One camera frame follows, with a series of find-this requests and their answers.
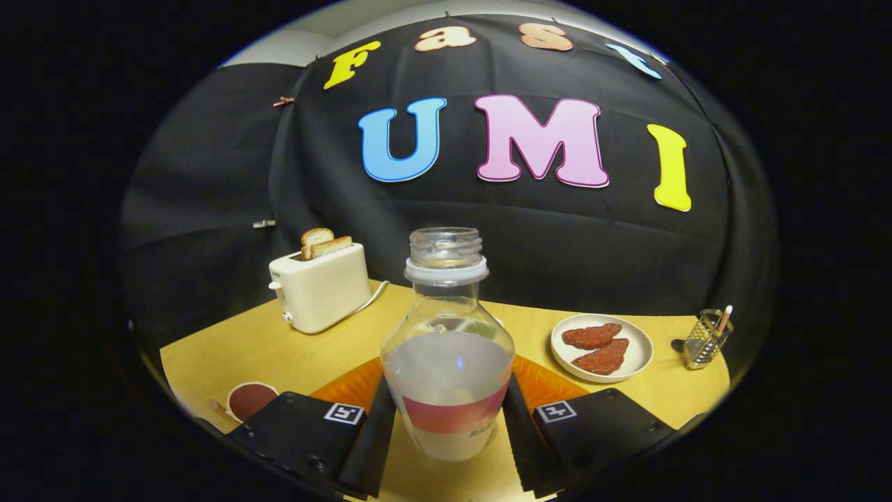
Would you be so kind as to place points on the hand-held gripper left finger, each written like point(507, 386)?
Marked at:
point(369, 453)

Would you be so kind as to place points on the clear juice bottle red label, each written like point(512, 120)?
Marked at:
point(449, 376)

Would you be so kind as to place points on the black backdrop cloth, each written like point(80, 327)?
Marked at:
point(557, 244)

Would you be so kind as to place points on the silver cloth clip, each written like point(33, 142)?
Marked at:
point(264, 224)

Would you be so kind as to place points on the cream toaster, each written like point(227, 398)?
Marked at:
point(324, 293)

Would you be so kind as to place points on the red cloth clip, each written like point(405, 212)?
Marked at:
point(283, 101)

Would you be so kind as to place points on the red meat patty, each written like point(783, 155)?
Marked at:
point(603, 358)
point(592, 335)

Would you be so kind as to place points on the white round plate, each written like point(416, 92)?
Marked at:
point(637, 352)

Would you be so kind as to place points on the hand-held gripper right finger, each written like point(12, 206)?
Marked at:
point(526, 446)

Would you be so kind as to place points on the wooden table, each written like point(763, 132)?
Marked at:
point(313, 355)

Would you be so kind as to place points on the toast slice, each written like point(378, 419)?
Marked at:
point(315, 237)
point(333, 246)

